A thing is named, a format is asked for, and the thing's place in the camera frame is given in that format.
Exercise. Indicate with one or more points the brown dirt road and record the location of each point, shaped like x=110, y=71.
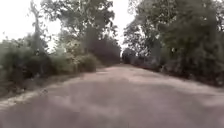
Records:
x=120, y=100

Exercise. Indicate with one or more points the row of trees and bushes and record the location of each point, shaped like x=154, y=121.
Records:
x=66, y=50

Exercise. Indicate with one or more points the dense wood of trees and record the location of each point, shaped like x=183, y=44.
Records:
x=186, y=40

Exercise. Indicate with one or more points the dry earth verge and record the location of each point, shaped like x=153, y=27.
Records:
x=23, y=87

